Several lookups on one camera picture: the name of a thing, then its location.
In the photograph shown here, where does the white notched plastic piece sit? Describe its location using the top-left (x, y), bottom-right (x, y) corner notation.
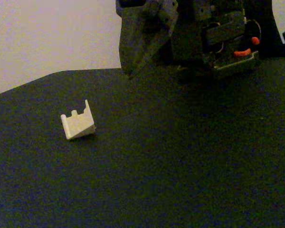
top-left (60, 99), bottom-right (96, 141)

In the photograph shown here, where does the dark blue desk mat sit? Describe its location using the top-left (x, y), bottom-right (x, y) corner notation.
top-left (0, 57), bottom-right (285, 228)

